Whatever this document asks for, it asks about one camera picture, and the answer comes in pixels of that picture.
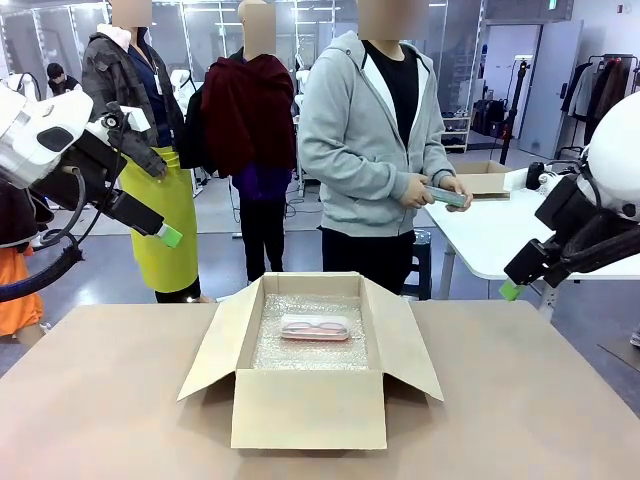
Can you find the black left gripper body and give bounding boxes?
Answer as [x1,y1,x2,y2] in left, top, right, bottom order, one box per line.
[103,188,165,237]

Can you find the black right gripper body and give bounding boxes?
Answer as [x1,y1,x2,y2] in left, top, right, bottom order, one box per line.
[503,238,556,287]

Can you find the small brown cardboard box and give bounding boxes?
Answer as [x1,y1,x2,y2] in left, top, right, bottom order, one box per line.
[452,160,516,201]

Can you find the green glasses case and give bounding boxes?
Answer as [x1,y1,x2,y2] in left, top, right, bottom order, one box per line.
[423,185,469,209]

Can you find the person's left forearm grey sleeve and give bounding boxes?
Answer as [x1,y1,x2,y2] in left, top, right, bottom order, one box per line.
[424,142,457,185]

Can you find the person's right forearm grey sleeve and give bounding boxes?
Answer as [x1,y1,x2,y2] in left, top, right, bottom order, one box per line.
[305,142,412,197]

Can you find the pink glasses case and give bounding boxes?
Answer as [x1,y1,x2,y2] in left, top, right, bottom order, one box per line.
[279,313,350,342]

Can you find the person's left hand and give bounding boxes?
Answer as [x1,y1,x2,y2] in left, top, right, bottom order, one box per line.
[433,172,474,211]

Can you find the person's right hand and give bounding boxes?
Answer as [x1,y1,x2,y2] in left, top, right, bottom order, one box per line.
[399,175,435,209]

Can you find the mannequin with yellow skirt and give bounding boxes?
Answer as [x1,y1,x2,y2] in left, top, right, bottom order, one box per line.
[81,0,201,304]

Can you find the white side table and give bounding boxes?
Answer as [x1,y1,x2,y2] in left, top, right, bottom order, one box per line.
[423,167,640,316]

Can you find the dark blue plastic stool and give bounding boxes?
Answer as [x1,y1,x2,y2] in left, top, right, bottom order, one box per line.
[402,227,434,301]

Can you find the mannequin with dark red cloth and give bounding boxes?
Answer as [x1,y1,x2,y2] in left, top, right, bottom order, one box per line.
[178,0,299,286]

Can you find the white shoe shelf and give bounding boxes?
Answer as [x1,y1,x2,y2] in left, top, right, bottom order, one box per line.
[439,112,472,154]

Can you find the black suitcase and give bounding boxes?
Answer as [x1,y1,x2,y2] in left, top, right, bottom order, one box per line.
[473,98,506,137]

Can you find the seated person in dark top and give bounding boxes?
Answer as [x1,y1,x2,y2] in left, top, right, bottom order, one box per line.
[46,62,84,99]

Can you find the black tripod stand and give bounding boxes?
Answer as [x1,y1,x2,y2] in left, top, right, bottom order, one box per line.
[494,57,531,166]

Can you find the clear bubble wrap sheet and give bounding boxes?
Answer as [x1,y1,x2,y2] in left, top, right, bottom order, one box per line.
[251,293,370,371]

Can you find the clothes rack with coats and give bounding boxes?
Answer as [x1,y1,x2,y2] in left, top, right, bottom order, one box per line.
[559,52,640,161]

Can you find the person in grey hoodie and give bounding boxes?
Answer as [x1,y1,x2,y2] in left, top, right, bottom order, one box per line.
[298,0,474,296]

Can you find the open brown cardboard box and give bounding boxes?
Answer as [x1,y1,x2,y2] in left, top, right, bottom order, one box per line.
[176,271,445,451]

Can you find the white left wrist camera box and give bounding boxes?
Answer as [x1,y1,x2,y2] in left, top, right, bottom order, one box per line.
[119,105,151,132]

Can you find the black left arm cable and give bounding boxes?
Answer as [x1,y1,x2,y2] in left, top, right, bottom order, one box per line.
[0,167,126,304]

